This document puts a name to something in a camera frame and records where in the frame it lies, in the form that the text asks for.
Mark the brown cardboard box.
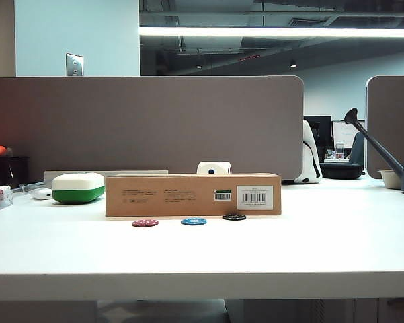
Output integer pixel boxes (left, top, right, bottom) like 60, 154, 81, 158
104, 173, 282, 218

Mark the red poker chip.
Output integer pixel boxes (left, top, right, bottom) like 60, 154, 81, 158
131, 218, 159, 228

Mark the white die with blue dot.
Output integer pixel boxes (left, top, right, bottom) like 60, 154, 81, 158
196, 161, 233, 175

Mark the wide grey desk partition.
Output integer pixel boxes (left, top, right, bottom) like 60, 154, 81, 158
0, 75, 305, 184

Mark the white and black plush toy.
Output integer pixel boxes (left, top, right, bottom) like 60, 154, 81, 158
294, 119, 323, 184

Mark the black computer monitor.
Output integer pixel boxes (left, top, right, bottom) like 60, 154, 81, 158
304, 115, 333, 164

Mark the white and green case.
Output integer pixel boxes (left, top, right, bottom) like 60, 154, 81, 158
51, 172, 106, 205

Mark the black round cushion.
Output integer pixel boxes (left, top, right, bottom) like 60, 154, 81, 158
320, 162, 364, 180

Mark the monitor with white screen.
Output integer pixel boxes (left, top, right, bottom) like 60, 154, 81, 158
332, 120, 367, 149

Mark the long ceiling light strip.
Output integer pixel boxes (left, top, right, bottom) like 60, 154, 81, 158
139, 26, 404, 38

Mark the blue grey office chair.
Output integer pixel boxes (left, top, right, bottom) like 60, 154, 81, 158
349, 131, 367, 166

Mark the small white earbuds case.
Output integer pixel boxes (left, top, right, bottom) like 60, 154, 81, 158
32, 187, 53, 201

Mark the clear plastic syringe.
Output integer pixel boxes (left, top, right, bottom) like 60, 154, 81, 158
12, 180, 46, 194

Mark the black container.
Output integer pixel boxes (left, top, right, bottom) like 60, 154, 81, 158
0, 155, 30, 188

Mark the white paper bowl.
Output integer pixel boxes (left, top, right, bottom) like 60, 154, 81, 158
378, 169, 404, 190

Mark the narrow grey desk partition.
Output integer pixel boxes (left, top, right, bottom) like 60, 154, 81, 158
366, 75, 404, 180

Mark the silver wall outlet plate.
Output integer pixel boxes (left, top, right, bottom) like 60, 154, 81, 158
65, 52, 85, 77

